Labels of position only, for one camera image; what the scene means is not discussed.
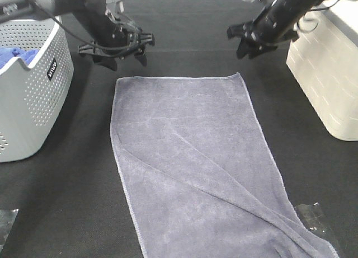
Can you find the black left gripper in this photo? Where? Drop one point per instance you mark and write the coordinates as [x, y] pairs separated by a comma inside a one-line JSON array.
[[116, 39]]

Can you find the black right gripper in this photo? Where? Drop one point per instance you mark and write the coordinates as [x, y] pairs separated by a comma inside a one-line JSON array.
[[262, 36]]

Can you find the dark grey towel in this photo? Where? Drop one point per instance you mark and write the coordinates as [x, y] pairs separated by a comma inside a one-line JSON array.
[[197, 173]]

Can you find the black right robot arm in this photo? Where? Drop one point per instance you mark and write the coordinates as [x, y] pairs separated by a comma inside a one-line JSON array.
[[288, 8]]

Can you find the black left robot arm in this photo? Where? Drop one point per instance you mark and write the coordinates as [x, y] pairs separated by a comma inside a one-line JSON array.
[[85, 11]]

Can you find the blue towel in basket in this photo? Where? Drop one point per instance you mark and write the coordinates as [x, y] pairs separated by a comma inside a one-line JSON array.
[[8, 53]]

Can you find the cream plastic storage bin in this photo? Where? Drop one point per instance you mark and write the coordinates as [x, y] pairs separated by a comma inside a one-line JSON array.
[[324, 62]]

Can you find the grey perforated laundry basket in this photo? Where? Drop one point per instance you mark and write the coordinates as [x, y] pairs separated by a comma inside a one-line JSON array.
[[32, 94]]

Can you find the black felt table mat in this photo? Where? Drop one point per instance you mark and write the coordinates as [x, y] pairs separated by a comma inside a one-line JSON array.
[[69, 196]]

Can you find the right clear tape strip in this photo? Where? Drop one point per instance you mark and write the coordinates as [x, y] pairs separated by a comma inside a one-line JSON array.
[[314, 219]]

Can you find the clear tape strip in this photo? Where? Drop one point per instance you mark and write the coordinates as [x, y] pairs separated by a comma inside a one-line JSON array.
[[7, 219], [314, 219]]

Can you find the left clear tape strip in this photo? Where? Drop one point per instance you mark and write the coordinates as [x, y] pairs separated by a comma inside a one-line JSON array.
[[7, 219]]

